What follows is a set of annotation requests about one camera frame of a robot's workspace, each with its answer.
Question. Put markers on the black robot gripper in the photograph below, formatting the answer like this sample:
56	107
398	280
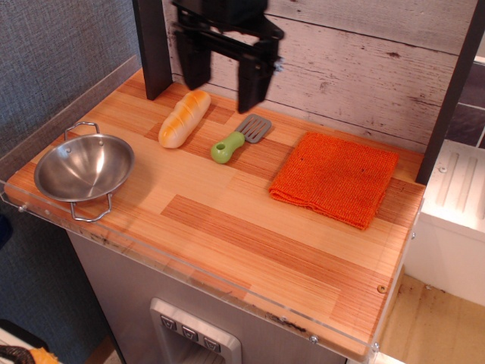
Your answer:
235	29

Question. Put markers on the orange cloth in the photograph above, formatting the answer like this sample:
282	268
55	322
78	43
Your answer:
337	178

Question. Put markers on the toy bread loaf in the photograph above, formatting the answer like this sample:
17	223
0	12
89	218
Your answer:
183	120

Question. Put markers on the clear acrylic table guard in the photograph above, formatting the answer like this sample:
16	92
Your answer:
316	277

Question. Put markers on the silver toy fridge cabinet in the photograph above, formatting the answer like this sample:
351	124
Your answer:
157	319

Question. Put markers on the white toy sink unit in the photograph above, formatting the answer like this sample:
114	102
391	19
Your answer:
447	248

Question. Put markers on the yellow orange object bottom left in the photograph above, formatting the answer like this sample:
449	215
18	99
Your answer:
21	355

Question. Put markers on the green handled grey spatula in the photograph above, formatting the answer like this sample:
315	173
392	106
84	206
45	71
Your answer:
251	130

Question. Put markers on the dark vertical post left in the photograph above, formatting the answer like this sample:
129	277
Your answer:
153	46

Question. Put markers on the dark vertical post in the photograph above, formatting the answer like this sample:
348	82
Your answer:
153	46
457	83

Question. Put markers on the stainless steel bowl with handles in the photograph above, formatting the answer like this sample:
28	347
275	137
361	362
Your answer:
87	165

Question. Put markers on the dark vertical post right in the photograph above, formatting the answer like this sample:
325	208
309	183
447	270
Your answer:
457	83

